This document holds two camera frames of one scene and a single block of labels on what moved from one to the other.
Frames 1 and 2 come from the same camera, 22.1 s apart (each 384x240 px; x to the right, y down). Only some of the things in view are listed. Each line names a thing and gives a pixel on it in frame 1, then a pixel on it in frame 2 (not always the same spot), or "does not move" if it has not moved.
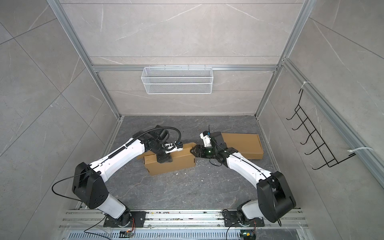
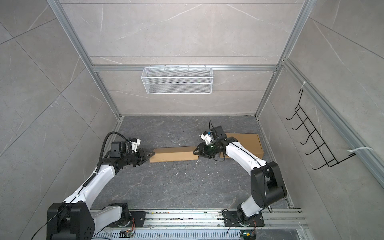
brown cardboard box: [249, 145] does not move
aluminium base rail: [178, 219] does not move
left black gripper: [165, 158] → [145, 156]
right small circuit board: [247, 234] does not move
